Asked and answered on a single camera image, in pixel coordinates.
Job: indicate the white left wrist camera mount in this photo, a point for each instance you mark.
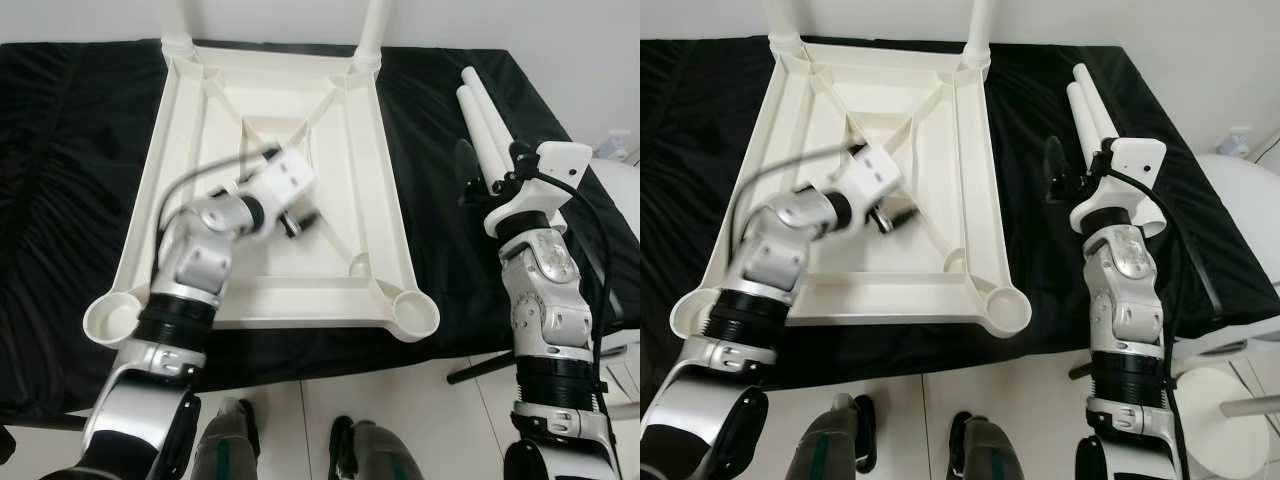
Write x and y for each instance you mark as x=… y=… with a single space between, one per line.
x=285 y=180
x=870 y=175

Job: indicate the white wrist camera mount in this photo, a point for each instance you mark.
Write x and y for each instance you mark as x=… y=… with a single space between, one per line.
x=560 y=160
x=285 y=180
x=1135 y=158
x=870 y=175

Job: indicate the dark table frame bar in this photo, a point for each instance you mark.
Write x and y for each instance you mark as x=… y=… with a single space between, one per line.
x=55 y=422

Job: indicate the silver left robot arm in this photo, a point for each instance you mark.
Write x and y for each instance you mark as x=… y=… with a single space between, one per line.
x=195 y=265
x=775 y=260

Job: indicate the black table cloth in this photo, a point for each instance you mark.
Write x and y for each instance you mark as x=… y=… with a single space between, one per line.
x=690 y=150
x=70 y=200

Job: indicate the black metal table bar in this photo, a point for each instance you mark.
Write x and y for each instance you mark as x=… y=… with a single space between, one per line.
x=480 y=370
x=1080 y=370

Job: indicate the white tapered plastic table leg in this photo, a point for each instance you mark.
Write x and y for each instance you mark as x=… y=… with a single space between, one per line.
x=488 y=105
x=1082 y=120
x=478 y=135
x=372 y=30
x=978 y=30
x=178 y=25
x=782 y=25
x=1093 y=95

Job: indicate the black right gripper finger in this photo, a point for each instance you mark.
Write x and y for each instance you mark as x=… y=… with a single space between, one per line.
x=1055 y=160
x=466 y=165

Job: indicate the white plastic table top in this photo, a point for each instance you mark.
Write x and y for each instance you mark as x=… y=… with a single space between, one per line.
x=330 y=200
x=950 y=200

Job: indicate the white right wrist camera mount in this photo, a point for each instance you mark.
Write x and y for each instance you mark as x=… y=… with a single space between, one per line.
x=560 y=160
x=1135 y=158

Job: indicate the white wall socket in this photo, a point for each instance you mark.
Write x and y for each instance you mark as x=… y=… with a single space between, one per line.
x=1238 y=140
x=618 y=143

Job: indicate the grey robot right leg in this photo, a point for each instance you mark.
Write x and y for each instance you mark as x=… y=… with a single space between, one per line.
x=990 y=452
x=375 y=455

